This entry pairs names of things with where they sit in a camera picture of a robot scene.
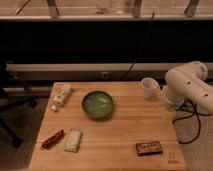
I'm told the white ceramic cup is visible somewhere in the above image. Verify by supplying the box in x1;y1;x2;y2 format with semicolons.
141;77;159;99

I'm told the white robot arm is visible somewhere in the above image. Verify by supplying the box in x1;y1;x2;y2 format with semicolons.
161;61;213;123

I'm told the green ceramic bowl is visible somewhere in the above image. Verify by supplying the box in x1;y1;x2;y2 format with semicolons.
82;91;114;119

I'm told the dark orange small box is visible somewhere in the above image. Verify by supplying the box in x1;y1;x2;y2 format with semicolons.
136;141;163;156

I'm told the white wrapped packet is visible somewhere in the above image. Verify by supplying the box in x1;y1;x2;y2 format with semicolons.
64;130;82;152

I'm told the white toothpaste tube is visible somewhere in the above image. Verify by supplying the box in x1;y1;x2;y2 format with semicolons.
51;84;72;112

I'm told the red-brown snack bar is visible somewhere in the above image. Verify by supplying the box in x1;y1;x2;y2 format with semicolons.
41;130;65;149

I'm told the black office chair base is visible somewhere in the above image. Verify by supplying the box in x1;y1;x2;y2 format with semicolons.
0;63;39;149

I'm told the black hanging cable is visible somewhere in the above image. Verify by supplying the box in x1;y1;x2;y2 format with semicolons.
119;11;156;82

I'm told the white baseboard heater rail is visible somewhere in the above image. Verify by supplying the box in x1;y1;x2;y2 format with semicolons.
6;63;180;72

